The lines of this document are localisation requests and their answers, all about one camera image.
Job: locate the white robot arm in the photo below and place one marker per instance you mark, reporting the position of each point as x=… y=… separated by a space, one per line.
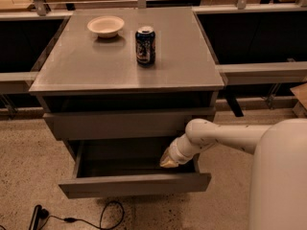
x=278 y=187

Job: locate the grey top drawer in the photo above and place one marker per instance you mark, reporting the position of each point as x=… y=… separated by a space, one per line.
x=124 y=123

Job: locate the dark blue soda can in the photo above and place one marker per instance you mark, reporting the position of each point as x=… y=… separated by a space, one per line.
x=145 y=45

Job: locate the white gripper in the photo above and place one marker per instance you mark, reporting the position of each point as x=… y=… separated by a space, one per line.
x=176 y=153

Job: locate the grey drawer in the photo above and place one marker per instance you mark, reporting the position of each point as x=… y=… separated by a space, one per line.
x=124 y=123
x=129 y=167

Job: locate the grey drawer cabinet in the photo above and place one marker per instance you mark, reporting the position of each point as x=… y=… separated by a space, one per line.
x=118 y=103

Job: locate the wooden board at right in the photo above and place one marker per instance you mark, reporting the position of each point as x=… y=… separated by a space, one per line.
x=300 y=92

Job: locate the black power adapter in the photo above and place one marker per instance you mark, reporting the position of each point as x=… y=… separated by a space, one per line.
x=39 y=217

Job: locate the white paper bowl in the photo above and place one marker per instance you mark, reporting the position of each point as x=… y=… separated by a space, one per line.
x=106 y=26

